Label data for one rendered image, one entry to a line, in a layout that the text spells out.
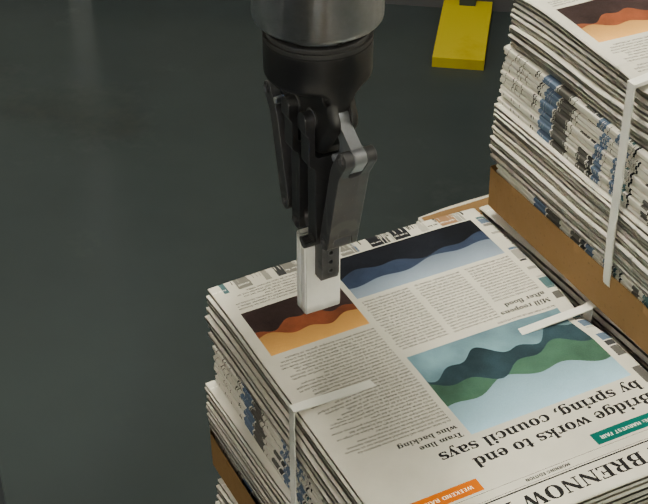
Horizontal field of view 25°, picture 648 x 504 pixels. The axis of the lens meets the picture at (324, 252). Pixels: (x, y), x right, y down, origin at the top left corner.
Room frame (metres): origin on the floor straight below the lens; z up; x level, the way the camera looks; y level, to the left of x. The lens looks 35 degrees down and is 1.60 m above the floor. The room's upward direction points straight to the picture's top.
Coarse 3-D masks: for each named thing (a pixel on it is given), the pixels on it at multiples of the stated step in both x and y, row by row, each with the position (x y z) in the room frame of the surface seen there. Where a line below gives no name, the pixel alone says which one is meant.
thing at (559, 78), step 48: (528, 0) 1.13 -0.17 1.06; (576, 0) 1.13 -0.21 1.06; (624, 0) 1.13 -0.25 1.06; (528, 48) 1.13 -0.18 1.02; (576, 48) 1.07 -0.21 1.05; (624, 48) 1.05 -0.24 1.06; (528, 96) 1.12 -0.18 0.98; (576, 96) 1.07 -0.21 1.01; (528, 144) 1.11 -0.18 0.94; (576, 144) 1.05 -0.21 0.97; (528, 192) 1.11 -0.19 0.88; (576, 192) 1.04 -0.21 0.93; (576, 240) 1.04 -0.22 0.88
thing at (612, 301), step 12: (588, 264) 1.01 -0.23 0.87; (588, 276) 1.01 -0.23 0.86; (600, 276) 1.00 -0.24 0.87; (612, 276) 0.98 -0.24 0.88; (588, 288) 1.01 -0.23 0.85; (600, 288) 1.00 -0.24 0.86; (612, 288) 0.98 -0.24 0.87; (624, 288) 0.97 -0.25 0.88; (600, 300) 0.99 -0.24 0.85; (612, 300) 0.98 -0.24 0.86; (624, 300) 0.97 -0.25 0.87; (612, 312) 0.98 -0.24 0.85; (624, 312) 0.96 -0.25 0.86
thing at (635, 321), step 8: (632, 296) 0.96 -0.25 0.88; (632, 304) 0.96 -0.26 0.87; (640, 304) 0.95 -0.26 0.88; (632, 312) 0.96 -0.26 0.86; (640, 312) 0.95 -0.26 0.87; (632, 320) 0.95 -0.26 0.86; (640, 320) 0.95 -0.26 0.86; (624, 328) 0.96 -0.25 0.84; (632, 328) 0.95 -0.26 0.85; (640, 328) 0.94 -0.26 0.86; (632, 336) 0.95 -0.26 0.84; (640, 336) 0.94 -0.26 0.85; (640, 344) 0.94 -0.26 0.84
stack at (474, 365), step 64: (384, 256) 1.08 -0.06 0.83; (448, 256) 1.08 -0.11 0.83; (512, 256) 1.08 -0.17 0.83; (256, 320) 0.99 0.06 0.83; (320, 320) 0.99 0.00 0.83; (384, 320) 0.99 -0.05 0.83; (448, 320) 0.99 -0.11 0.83; (512, 320) 0.99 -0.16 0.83; (576, 320) 0.99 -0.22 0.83; (256, 384) 0.94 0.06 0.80; (320, 384) 0.91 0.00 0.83; (384, 384) 0.91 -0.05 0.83; (448, 384) 0.91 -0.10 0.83; (512, 384) 0.91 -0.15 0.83; (576, 384) 0.91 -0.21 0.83; (640, 384) 0.90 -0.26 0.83; (256, 448) 0.95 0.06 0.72; (320, 448) 0.84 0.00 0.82; (384, 448) 0.83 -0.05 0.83; (448, 448) 0.83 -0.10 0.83; (512, 448) 0.83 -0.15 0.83; (576, 448) 0.83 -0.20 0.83; (640, 448) 0.83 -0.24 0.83
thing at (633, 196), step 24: (624, 72) 1.01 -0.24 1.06; (624, 96) 1.01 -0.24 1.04; (600, 192) 1.01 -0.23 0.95; (624, 192) 0.99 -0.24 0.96; (600, 216) 1.01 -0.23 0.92; (624, 216) 0.98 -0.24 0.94; (600, 240) 1.00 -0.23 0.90; (624, 240) 0.98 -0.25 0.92; (600, 264) 1.00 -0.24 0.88; (624, 264) 0.97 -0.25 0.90
